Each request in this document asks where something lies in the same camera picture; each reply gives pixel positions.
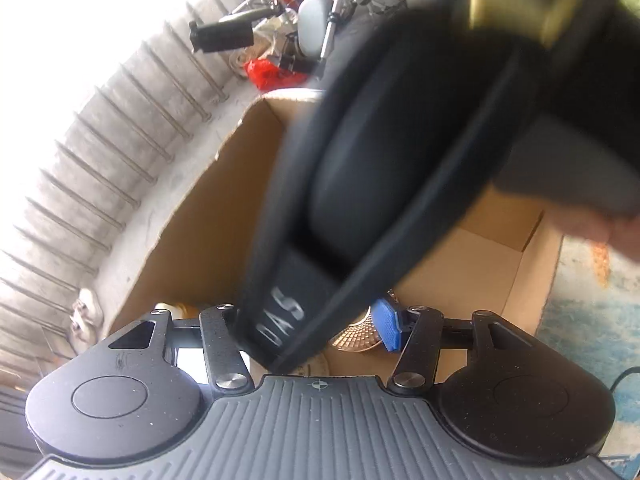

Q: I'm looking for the white power adapter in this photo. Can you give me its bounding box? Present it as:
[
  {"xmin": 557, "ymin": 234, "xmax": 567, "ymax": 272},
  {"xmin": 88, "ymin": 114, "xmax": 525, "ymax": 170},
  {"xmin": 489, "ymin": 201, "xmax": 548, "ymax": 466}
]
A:
[{"xmin": 176, "ymin": 348, "xmax": 250, "ymax": 390}]

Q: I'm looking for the white lid jar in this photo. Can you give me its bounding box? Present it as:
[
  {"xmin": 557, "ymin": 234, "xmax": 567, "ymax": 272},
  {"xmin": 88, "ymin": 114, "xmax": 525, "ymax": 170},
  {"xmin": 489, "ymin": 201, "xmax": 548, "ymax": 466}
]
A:
[{"xmin": 330, "ymin": 308, "xmax": 382, "ymax": 353}]

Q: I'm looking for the green dropper bottle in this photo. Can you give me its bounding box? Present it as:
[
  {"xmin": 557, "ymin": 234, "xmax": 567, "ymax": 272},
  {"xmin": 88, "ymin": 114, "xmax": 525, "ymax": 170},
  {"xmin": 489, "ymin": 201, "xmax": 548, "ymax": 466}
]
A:
[{"xmin": 154, "ymin": 302, "xmax": 200, "ymax": 321}]

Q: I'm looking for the brown cardboard box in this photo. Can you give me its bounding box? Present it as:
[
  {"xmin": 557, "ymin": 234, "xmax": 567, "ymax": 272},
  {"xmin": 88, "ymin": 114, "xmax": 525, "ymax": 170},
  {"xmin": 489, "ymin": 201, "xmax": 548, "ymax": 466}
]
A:
[{"xmin": 102, "ymin": 88, "xmax": 565, "ymax": 380}]

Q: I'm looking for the red plastic bag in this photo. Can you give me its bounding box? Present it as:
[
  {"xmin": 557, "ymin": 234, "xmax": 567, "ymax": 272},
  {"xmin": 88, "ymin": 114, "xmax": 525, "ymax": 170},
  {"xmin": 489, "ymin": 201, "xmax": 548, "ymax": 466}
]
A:
[{"xmin": 243, "ymin": 58, "xmax": 308, "ymax": 92}]

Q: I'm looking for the person's hand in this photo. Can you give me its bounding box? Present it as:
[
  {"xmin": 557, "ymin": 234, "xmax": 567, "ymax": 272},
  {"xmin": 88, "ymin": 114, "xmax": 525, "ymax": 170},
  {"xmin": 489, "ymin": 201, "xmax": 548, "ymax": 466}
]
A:
[{"xmin": 546, "ymin": 205, "xmax": 640, "ymax": 262}]

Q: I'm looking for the right white sneaker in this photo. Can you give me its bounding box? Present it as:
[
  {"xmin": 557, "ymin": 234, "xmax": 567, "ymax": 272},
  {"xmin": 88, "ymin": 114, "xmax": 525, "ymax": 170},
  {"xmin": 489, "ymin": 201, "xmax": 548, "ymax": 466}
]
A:
[{"xmin": 70, "ymin": 288, "xmax": 104, "ymax": 346}]

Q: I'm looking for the wheelchair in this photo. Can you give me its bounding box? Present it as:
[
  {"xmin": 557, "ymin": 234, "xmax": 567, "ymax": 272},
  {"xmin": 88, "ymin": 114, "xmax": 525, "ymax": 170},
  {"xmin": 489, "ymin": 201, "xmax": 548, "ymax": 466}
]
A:
[{"xmin": 189, "ymin": 0, "xmax": 405, "ymax": 74}]

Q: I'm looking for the metal balcony railing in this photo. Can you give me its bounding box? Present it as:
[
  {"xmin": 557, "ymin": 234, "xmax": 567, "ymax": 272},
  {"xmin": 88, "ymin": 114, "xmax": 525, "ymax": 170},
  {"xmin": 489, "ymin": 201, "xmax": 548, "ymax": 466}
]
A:
[{"xmin": 1, "ymin": 0, "xmax": 256, "ymax": 391}]

